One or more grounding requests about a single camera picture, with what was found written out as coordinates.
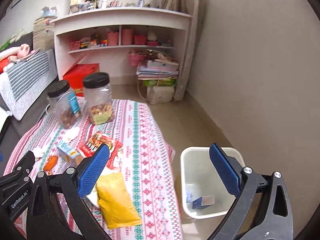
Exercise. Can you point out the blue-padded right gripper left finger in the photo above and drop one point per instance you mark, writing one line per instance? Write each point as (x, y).
(45, 218)

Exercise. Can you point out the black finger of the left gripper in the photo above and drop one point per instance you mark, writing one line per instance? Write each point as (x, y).
(16, 187)

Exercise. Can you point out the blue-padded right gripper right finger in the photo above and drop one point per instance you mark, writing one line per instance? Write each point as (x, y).
(273, 218)

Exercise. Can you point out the blue small carton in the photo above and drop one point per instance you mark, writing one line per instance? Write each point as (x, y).
(203, 202)

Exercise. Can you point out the yellow snack bag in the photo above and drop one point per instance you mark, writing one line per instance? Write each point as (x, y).
(115, 202)

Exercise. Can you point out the blue milk carton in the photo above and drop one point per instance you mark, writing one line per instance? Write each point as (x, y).
(70, 155)

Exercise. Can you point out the white plastic trash bin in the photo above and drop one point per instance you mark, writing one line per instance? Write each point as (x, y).
(199, 176)

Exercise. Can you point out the orange peel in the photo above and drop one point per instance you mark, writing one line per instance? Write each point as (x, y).
(51, 162)

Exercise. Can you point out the grey sofa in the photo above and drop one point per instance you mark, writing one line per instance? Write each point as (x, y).
(14, 129)

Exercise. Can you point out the crumpled white paper in bin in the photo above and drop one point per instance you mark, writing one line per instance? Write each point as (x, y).
(188, 197)

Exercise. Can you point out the crumpled white tissue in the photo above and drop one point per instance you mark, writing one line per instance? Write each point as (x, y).
(71, 134)

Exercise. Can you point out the red snack package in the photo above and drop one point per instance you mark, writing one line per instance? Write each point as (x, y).
(88, 148)

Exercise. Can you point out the jar with blue label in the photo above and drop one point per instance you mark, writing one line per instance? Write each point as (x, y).
(64, 104)

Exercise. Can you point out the patterned pink tablecloth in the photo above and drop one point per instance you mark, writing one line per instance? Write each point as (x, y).
(146, 165)

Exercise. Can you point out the striped grey sofa cover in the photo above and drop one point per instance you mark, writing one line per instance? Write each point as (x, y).
(22, 83)

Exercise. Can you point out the red cardboard box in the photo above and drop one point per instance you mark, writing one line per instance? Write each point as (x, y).
(75, 76)

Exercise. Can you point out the jar of nuts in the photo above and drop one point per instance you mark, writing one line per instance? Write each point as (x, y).
(98, 95)

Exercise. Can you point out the pink plush toy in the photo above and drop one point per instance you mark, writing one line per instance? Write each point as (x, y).
(15, 53)

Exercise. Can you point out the white sack on floor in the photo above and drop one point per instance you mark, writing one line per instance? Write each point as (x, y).
(157, 94)

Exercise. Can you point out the stack of books beside shelf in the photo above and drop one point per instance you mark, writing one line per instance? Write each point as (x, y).
(43, 33)

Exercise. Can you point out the pink basket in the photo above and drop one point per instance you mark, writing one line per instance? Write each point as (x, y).
(135, 59)

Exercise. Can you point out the stack of papers and magazines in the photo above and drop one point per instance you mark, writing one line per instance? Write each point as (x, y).
(157, 65)

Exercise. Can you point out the white bookshelf unit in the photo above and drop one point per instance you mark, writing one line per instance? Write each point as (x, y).
(183, 26)

